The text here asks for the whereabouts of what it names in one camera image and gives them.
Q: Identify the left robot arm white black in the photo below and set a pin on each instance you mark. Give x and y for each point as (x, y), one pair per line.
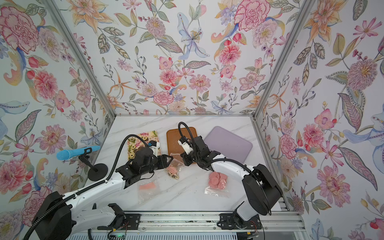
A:
(63, 215)

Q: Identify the ziploc bag round cookies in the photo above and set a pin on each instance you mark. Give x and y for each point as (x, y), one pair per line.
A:
(148, 190)

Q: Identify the black microphone stand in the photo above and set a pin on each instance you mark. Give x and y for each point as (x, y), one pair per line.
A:
(96, 172)

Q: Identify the ziploc bag pink cookies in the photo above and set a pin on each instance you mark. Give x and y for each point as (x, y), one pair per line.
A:
(217, 184)

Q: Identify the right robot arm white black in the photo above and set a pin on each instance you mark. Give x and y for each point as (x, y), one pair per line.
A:
(261, 188)

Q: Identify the ziploc bag beige cookies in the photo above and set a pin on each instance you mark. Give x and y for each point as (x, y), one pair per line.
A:
(173, 170)

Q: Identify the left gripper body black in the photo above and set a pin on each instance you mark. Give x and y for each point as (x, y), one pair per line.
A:
(155, 164)

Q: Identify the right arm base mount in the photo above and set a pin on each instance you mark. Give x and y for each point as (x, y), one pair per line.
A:
(233, 221)

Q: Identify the lilac plastic tray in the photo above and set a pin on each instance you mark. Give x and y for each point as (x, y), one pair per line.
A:
(228, 144)

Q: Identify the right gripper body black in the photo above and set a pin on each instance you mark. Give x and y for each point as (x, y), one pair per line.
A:
(193, 157)

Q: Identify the blue microphone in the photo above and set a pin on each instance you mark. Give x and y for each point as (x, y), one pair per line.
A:
(69, 154)

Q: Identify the brown wooden tray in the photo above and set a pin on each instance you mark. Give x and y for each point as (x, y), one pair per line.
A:
(173, 140)

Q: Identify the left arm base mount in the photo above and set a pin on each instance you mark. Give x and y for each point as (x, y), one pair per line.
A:
(121, 220)

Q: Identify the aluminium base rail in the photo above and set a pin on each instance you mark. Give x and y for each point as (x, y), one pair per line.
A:
(172, 221)

